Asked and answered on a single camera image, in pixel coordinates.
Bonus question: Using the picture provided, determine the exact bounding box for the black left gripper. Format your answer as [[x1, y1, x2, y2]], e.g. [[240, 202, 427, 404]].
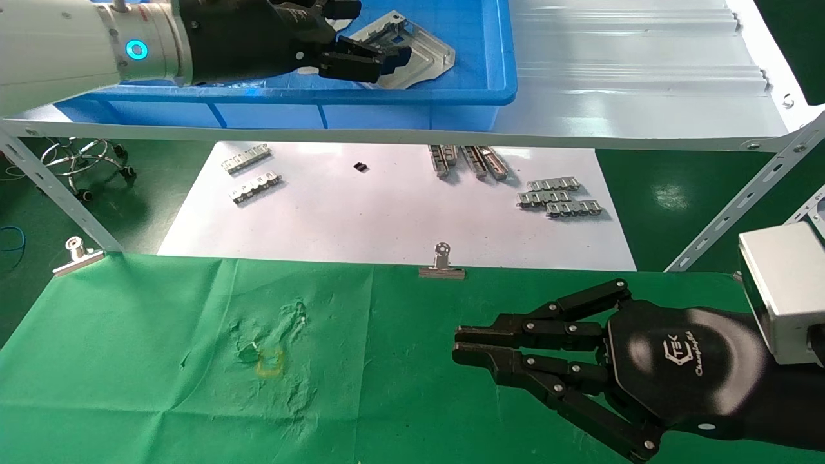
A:
[[173, 0, 413, 86]]

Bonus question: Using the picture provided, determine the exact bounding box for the silver binder clip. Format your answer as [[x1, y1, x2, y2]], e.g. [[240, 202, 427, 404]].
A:
[[52, 236, 106, 277], [418, 242, 467, 280]]

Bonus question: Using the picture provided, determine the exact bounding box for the green table cloth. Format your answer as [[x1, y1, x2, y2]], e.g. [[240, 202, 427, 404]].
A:
[[0, 252, 825, 464]]

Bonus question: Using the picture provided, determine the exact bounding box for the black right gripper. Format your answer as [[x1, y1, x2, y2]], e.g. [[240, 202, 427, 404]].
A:
[[451, 278, 775, 463]]

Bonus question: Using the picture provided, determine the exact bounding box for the perforated white shelf brace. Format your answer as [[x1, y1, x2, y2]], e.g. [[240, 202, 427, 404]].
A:
[[0, 126, 124, 253], [664, 116, 825, 273]]

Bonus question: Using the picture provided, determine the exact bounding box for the blue plastic bin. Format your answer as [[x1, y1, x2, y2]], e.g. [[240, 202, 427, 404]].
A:
[[55, 0, 518, 133]]

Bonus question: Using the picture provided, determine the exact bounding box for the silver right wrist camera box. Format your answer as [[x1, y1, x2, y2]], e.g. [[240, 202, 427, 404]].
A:
[[737, 222, 825, 367]]

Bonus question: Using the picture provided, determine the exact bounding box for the chrome stool base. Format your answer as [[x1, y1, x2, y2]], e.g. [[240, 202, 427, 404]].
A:
[[40, 137, 137, 201]]

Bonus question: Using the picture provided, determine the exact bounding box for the white paper sheet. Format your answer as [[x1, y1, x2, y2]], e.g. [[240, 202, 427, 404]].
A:
[[157, 142, 638, 272]]

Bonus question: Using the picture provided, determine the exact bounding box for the white metal shelf board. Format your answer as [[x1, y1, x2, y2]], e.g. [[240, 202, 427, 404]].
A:
[[0, 0, 825, 153]]

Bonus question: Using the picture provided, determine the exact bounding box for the short metal rail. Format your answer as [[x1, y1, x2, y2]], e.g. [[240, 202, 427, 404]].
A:
[[428, 145, 460, 179], [461, 146, 510, 182]]

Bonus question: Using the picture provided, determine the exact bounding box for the embossed metal plate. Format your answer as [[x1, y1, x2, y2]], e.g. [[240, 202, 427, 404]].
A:
[[348, 10, 456, 90]]

